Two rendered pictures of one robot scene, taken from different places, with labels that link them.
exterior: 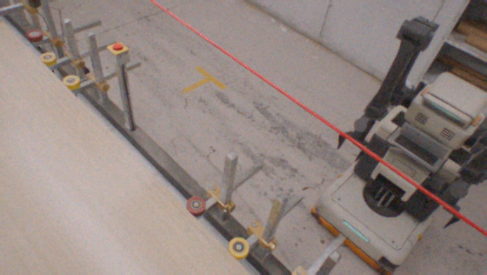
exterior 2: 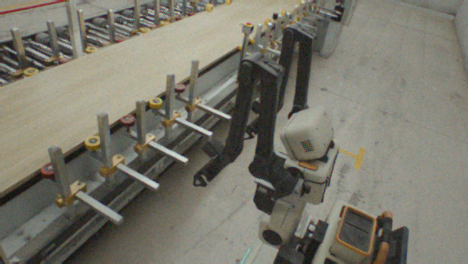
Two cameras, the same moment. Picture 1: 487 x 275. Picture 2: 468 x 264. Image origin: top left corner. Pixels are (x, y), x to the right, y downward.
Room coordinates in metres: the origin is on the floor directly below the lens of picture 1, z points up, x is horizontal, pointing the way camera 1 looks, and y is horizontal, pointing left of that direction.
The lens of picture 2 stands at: (0.68, -1.80, 2.03)
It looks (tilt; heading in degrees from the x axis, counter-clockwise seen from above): 37 degrees down; 74
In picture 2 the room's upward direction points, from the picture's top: 11 degrees clockwise
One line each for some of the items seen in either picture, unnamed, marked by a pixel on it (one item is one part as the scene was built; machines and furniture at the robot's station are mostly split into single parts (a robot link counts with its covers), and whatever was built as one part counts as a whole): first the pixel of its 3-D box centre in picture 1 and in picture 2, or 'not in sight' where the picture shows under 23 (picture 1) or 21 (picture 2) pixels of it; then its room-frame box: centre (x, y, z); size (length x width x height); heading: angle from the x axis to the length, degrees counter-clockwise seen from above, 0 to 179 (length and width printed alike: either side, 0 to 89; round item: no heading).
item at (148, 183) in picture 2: not in sight; (124, 170); (0.48, -0.57, 0.81); 0.43 x 0.03 x 0.04; 143
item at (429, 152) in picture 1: (414, 151); (278, 179); (1.21, -0.81, 0.99); 0.28 x 0.16 x 0.22; 53
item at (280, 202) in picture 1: (270, 230); (169, 109); (0.71, -0.17, 0.93); 0.04 x 0.04 x 0.48; 53
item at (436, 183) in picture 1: (407, 184); (282, 240); (1.27, -0.94, 0.68); 0.28 x 0.27 x 0.25; 53
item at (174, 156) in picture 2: (313, 270); (155, 147); (0.63, -0.37, 0.80); 0.43 x 0.03 x 0.04; 143
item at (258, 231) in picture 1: (262, 237); (170, 119); (0.72, -0.15, 0.83); 0.14 x 0.06 x 0.05; 53
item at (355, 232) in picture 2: not in sight; (352, 236); (1.53, -1.06, 0.87); 0.23 x 0.15 x 0.11; 53
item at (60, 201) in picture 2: not in sight; (70, 195); (0.27, -0.75, 0.83); 0.14 x 0.06 x 0.05; 53
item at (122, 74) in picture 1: (126, 97); (241, 58); (1.30, 0.62, 0.93); 0.05 x 0.05 x 0.45; 53
